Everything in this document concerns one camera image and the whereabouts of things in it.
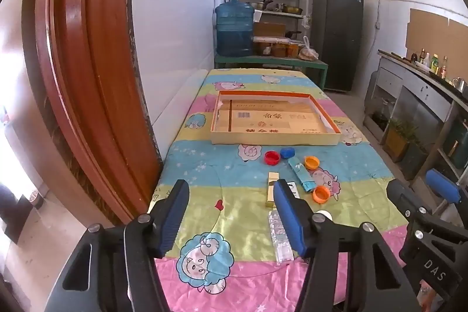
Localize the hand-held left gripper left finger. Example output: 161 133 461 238
44 179 191 312

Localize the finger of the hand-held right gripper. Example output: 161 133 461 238
386 180 445 225
425 169 462 205

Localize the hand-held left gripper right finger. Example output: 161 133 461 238
272 178 421 312

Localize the gold lighter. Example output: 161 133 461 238
265 171 281 209

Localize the teal lighter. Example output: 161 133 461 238
288 156 316 193

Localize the orange-rimmed cardboard box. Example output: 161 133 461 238
210 90 342 146

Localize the yellow plant box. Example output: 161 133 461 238
384 118 417 161

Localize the grey kitchen counter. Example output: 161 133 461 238
364 49 468 185

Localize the green low table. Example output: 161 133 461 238
214 54 329 90

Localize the dark grey refrigerator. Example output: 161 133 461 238
312 0 364 92

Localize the clear plastic bag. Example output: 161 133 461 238
298 36 319 61

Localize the brown wooden door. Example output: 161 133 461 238
22 0 163 225

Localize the brown cardboard box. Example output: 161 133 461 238
253 22 286 38

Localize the blue water jug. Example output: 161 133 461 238
215 0 255 57

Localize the cardboard wall sheet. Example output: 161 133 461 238
405 8 468 61

